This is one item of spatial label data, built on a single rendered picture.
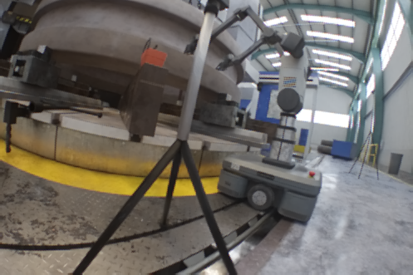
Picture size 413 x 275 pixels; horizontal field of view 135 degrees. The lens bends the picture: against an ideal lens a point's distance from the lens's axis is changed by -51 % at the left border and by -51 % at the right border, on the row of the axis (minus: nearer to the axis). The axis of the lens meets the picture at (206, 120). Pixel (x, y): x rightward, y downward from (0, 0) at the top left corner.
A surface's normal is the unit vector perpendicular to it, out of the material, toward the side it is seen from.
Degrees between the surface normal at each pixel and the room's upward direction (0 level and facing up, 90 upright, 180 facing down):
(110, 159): 90
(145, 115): 90
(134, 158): 90
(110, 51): 90
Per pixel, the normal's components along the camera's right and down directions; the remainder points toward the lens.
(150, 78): 0.50, 0.08
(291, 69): -0.61, -0.14
